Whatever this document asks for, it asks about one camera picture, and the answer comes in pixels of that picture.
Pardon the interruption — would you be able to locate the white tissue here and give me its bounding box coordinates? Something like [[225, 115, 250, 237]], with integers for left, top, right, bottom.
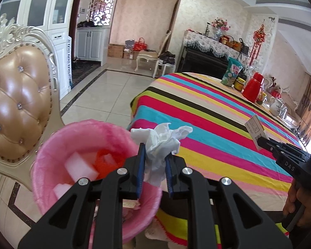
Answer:
[[130, 123, 193, 187]]

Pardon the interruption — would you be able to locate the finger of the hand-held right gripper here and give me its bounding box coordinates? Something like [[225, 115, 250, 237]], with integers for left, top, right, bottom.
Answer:
[[267, 137, 311, 159], [256, 138, 296, 164]]

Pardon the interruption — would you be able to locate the white foam sheet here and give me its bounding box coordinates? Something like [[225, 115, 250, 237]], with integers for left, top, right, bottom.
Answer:
[[64, 153, 99, 181]]

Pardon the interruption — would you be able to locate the red thermos jug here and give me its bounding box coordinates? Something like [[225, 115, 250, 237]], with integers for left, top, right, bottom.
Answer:
[[242, 72, 265, 103]]

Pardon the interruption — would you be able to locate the orange foam net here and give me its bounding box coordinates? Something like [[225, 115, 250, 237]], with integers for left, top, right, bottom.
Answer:
[[92, 148, 125, 179]]

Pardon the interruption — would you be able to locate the black handbag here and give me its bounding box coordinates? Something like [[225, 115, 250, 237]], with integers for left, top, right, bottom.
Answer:
[[239, 38, 250, 55]]

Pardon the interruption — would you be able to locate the large cardboard box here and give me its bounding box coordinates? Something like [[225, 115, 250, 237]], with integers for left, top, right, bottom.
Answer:
[[107, 44, 125, 58]]

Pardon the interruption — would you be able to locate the red knot ornament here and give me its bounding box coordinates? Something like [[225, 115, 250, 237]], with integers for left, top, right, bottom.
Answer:
[[249, 24, 266, 64]]

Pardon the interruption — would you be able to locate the green snack bag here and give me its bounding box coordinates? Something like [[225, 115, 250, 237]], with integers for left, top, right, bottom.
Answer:
[[221, 57, 243, 87]]

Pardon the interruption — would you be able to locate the striped tablecloth table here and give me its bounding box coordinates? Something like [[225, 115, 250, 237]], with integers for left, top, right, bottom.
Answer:
[[130, 72, 305, 242]]

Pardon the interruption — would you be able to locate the black piano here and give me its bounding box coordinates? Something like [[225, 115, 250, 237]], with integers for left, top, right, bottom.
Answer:
[[177, 46, 230, 79]]

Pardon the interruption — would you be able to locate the pink-lined trash bin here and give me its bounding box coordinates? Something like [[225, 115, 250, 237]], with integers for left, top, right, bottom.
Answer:
[[31, 119, 162, 244]]

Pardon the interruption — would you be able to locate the tall white glass-door cabinet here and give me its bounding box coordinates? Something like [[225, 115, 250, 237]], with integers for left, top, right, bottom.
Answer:
[[0, 0, 79, 101]]

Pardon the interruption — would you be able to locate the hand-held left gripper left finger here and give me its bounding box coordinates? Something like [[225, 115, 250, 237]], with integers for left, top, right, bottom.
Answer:
[[18, 143, 147, 249]]

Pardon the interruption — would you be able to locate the small white card box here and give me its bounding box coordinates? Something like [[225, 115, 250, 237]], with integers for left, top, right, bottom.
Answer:
[[244, 116, 268, 151]]

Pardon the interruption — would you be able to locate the person's right hand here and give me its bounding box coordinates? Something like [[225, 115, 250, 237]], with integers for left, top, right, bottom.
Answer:
[[282, 179, 311, 226]]

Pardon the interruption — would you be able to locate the ornate white sofa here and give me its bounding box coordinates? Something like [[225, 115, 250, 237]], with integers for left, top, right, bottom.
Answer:
[[264, 76, 301, 127]]

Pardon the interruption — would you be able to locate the dark bag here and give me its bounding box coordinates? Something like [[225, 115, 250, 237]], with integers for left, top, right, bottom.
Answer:
[[159, 51, 176, 65]]

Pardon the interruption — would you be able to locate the low white cabinet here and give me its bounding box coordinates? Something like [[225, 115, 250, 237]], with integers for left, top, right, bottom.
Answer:
[[75, 27, 111, 66]]

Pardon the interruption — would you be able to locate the white teapot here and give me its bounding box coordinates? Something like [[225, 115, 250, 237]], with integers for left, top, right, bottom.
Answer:
[[268, 99, 288, 117]]

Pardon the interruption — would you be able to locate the wicker basket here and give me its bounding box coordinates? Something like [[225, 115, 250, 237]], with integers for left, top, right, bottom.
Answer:
[[220, 35, 235, 46]]

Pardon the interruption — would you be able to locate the lace piano cover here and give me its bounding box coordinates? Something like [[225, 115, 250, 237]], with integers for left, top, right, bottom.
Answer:
[[183, 30, 245, 59]]

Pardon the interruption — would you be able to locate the yellow label jar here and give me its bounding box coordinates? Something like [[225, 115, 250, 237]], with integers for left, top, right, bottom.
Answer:
[[234, 77, 247, 92]]

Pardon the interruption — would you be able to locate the red handbag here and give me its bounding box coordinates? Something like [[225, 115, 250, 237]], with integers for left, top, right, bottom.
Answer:
[[133, 38, 148, 52]]

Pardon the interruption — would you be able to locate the cream cushioned white chair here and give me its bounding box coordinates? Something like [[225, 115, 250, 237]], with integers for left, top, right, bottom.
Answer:
[[134, 31, 171, 72]]

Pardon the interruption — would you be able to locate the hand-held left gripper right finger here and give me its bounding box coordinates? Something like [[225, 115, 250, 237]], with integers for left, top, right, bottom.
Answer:
[[164, 154, 293, 249]]

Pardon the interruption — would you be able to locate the flower bouquet in vase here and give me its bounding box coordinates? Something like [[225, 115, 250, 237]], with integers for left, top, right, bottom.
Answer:
[[212, 18, 231, 38]]

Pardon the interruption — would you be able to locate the white banner blue print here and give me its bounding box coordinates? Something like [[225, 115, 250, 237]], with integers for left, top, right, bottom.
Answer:
[[66, 35, 73, 89]]

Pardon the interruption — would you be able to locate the tan tufted ornate chair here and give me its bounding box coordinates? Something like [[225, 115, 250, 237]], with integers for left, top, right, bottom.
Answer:
[[0, 13, 64, 191]]

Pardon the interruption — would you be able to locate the dark doormat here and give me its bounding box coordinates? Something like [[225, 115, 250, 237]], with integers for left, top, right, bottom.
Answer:
[[71, 60, 101, 89]]

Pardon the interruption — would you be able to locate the white wooden chair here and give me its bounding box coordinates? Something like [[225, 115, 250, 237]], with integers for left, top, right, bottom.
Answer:
[[153, 60, 175, 78]]

